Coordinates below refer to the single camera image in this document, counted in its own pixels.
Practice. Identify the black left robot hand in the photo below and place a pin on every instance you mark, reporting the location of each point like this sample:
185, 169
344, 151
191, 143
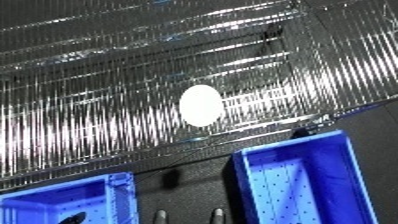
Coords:
72, 218

